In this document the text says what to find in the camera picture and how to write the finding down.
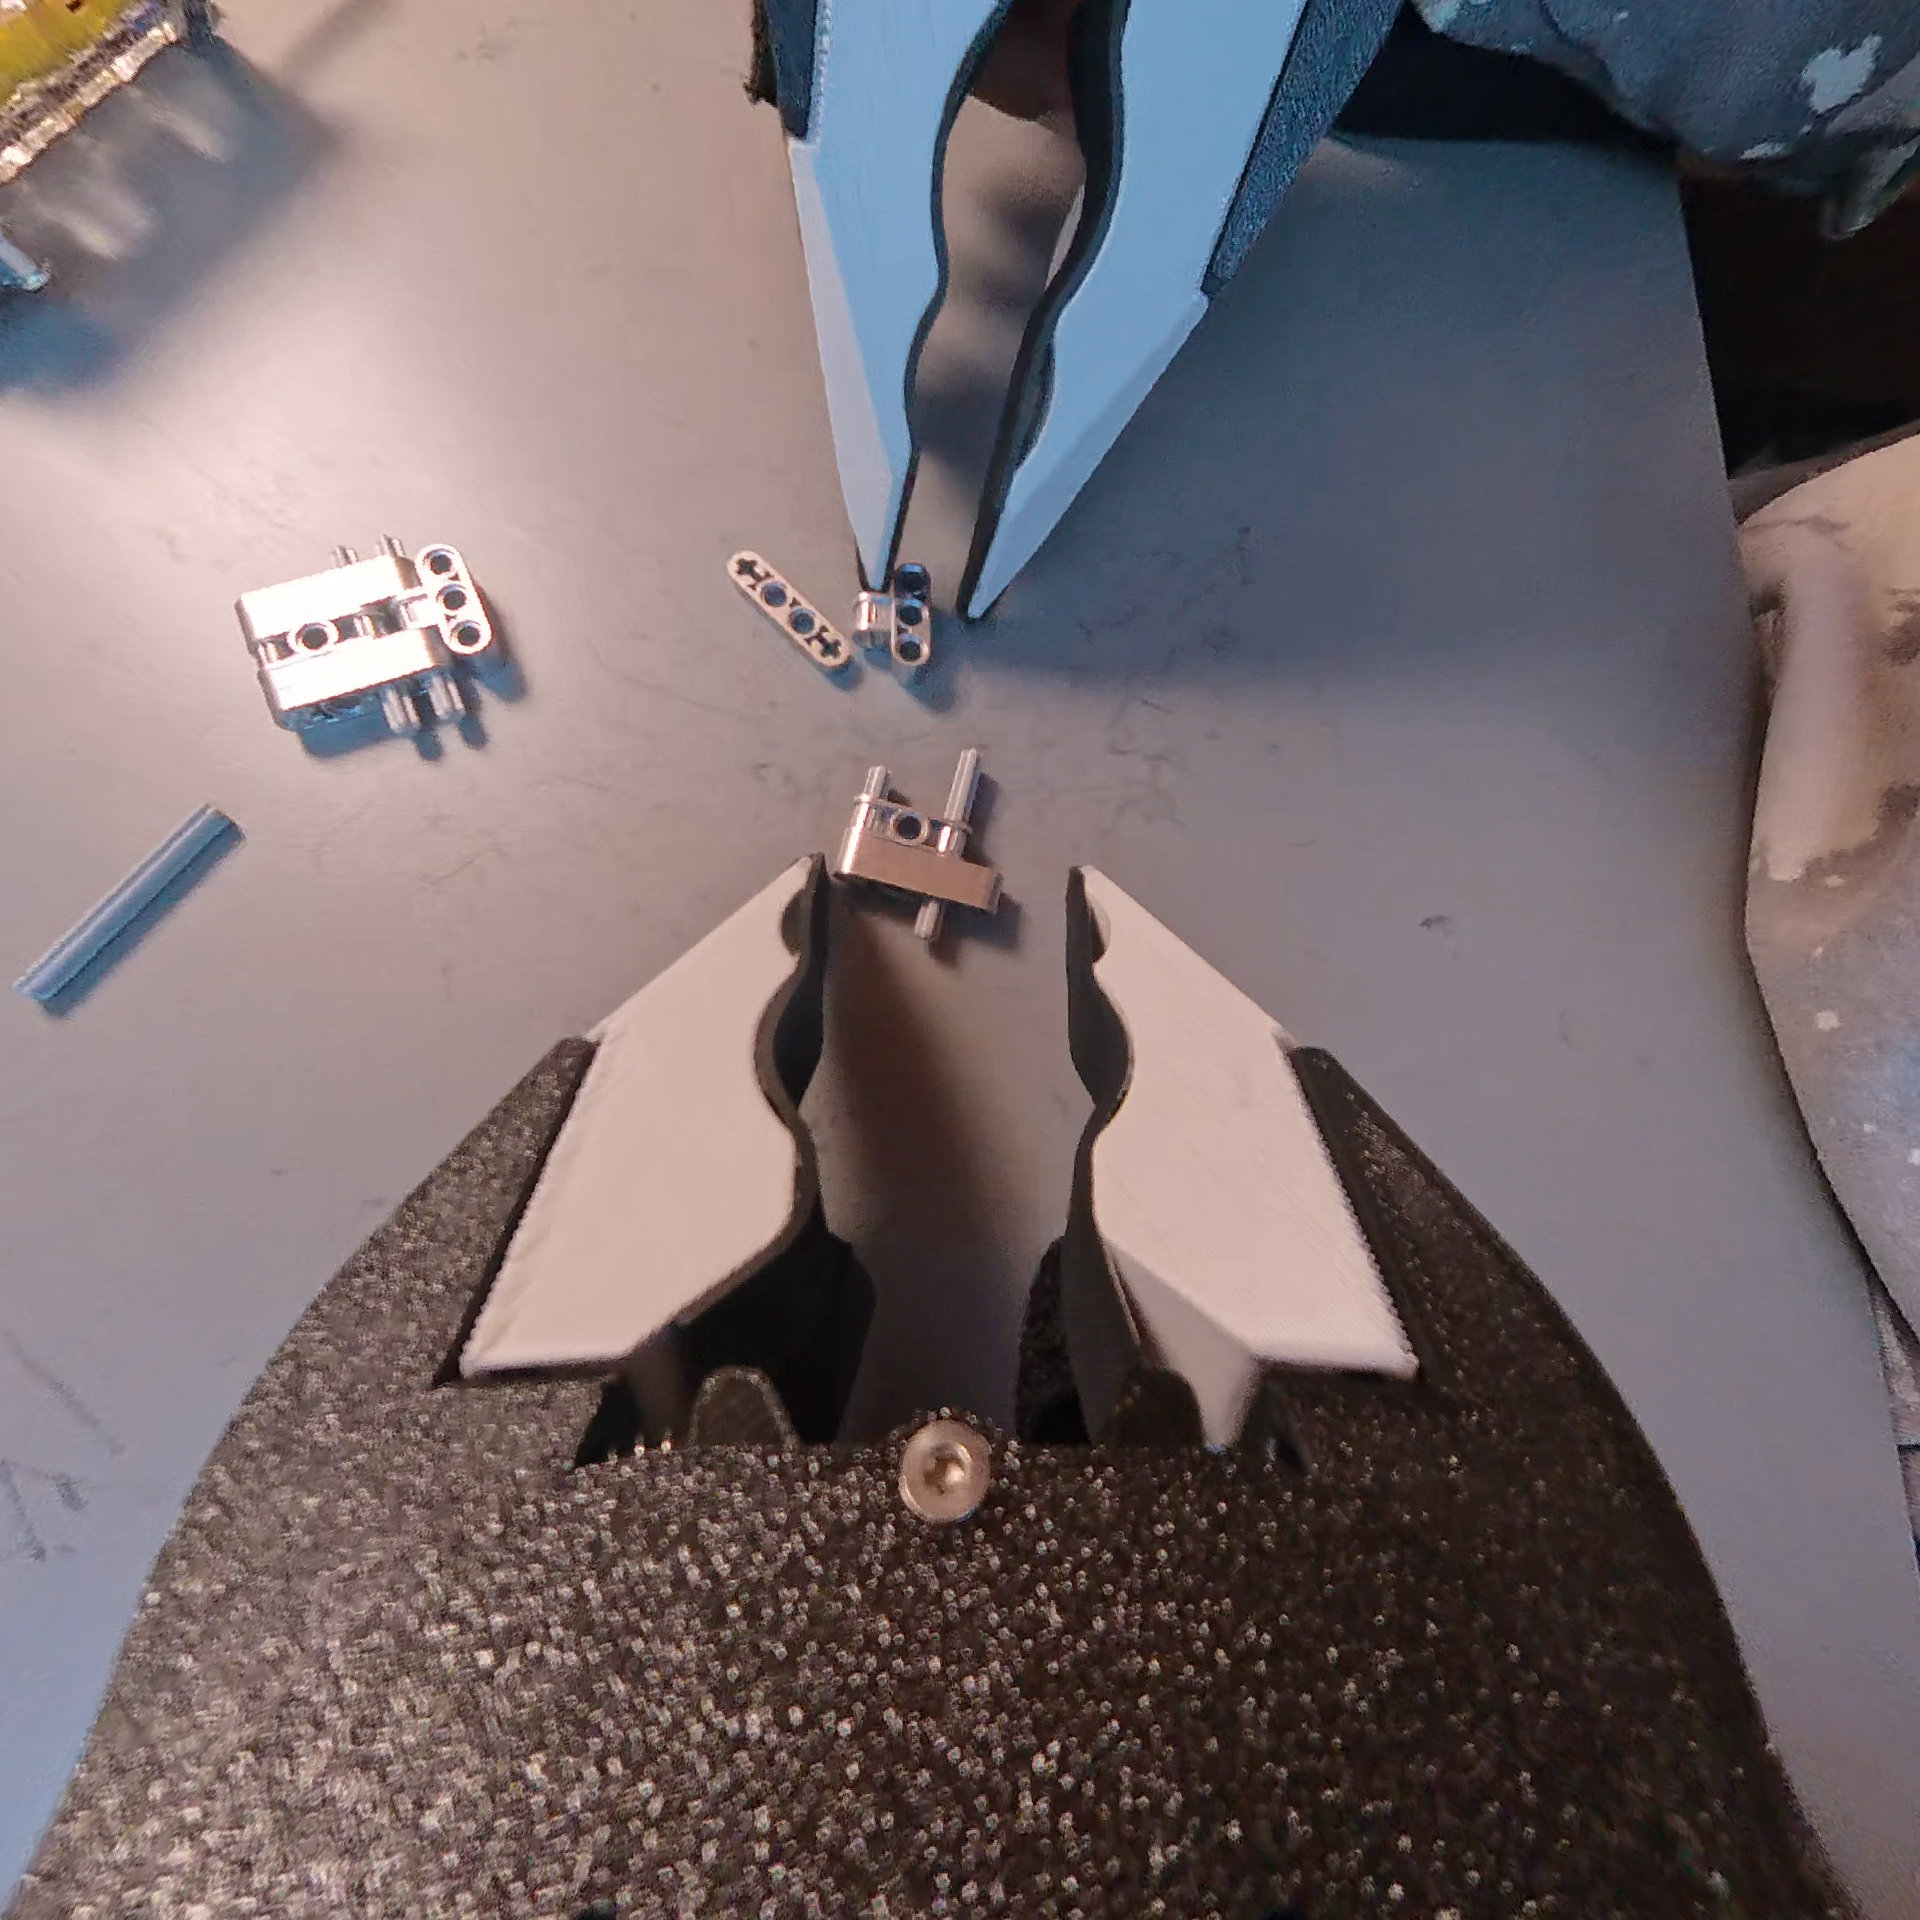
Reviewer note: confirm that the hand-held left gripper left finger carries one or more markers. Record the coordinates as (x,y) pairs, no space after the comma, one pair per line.
(661,1185)

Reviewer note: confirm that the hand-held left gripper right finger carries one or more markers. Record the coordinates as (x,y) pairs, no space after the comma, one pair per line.
(1231,1200)

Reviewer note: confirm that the clear engine block model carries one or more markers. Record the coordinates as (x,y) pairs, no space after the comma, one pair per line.
(77,76)

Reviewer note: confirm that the chrome T-shaped connector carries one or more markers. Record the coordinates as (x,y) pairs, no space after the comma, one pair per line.
(897,615)

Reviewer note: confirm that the chrome beam assembly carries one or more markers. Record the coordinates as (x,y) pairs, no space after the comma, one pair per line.
(346,630)

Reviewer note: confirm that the chrome two-hole beam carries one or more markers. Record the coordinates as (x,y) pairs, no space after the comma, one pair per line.
(909,827)

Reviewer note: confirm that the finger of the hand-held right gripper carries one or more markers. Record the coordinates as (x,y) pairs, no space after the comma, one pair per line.
(1156,224)
(870,224)

